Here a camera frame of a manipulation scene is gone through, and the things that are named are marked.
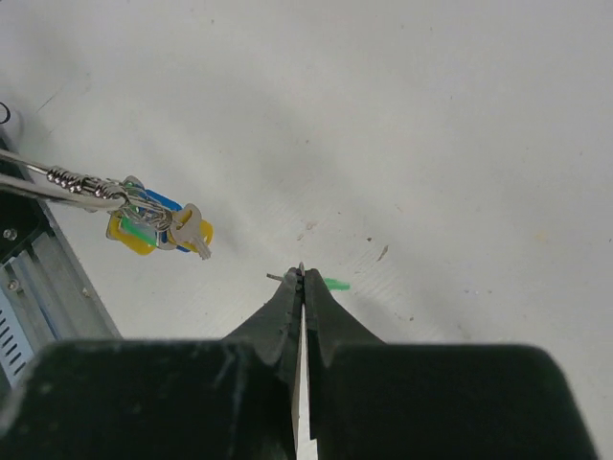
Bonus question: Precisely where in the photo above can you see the aluminium mounting rail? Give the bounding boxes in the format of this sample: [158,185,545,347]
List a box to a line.
[1,193,121,350]

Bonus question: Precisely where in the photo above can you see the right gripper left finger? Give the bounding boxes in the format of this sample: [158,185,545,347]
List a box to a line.
[1,268,304,459]

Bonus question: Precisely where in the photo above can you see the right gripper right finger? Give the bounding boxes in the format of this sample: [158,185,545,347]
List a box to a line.
[304,269,598,459]

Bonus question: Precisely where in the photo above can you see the large keyring with keys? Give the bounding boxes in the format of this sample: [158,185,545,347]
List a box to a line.
[1,149,214,261]

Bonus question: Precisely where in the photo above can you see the white slotted cable duct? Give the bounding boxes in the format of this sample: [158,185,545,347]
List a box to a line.
[0,293,34,387]

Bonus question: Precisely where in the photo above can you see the green key tag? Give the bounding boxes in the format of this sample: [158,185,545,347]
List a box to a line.
[265,262,352,292]

